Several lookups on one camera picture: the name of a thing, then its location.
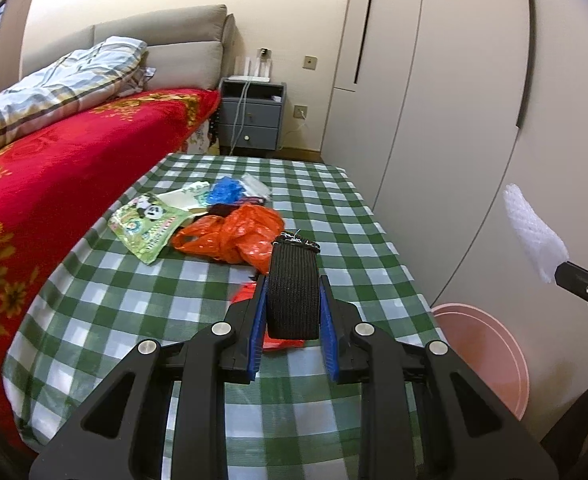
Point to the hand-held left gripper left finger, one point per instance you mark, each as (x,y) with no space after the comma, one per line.
(255,340)

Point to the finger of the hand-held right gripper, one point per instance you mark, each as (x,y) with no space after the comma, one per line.
(581,280)

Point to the beige bed headboard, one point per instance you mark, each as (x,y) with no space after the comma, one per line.
(184,50)

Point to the orange-red plastic bag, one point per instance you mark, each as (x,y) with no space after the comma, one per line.
(234,235)

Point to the red floral blanket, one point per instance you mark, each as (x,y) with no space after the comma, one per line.
(49,185)

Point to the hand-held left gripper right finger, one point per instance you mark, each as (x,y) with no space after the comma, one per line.
(331,345)

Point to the white router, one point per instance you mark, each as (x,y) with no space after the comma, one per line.
(249,78)

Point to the floral bed sheet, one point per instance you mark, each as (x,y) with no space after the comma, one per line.
(199,140)

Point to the white plastic bag green print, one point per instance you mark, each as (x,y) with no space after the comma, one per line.
(181,199)

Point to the green checkered tablecloth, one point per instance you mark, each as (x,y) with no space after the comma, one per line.
(124,310)

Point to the green panda snack packet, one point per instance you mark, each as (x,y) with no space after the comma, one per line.
(146,225)

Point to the blue plastic in clear bag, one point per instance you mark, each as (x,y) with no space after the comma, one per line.
(226,191)

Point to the pink plastic basin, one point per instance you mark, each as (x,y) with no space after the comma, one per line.
(479,350)

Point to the plaid pillow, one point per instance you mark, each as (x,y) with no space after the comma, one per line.
(74,80)

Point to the red crumpled wrapper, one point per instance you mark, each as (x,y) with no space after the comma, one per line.
(244,294)

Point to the grey nightstand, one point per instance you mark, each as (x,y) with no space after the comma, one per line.
(254,115)

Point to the white foam wrap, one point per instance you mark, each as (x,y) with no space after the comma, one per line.
(529,225)

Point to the cream wardrobe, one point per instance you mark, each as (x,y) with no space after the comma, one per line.
(449,110)

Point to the wall socket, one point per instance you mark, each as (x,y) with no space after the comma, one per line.
(301,111)

